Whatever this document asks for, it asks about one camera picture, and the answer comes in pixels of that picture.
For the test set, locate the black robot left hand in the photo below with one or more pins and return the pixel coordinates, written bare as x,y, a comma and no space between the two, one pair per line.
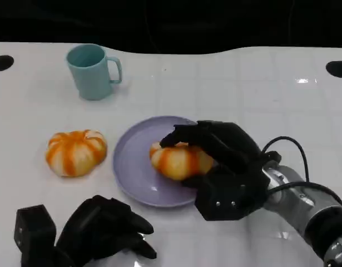
99,222

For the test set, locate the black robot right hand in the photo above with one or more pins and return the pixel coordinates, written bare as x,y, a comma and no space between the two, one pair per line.
232,150

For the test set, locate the orange and white bread roll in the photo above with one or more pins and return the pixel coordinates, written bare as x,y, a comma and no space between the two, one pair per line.
76,154
179,162

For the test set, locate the lilac plate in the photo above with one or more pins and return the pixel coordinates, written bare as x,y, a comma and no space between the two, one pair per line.
134,167

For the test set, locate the pale green mug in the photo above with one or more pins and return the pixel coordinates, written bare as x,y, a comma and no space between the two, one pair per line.
93,79

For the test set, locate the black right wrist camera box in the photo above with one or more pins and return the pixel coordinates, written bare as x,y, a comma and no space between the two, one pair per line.
223,203

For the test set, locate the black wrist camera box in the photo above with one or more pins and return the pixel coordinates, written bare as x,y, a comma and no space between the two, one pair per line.
223,203
34,231

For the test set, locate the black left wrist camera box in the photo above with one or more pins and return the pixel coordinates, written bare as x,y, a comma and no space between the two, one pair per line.
34,231

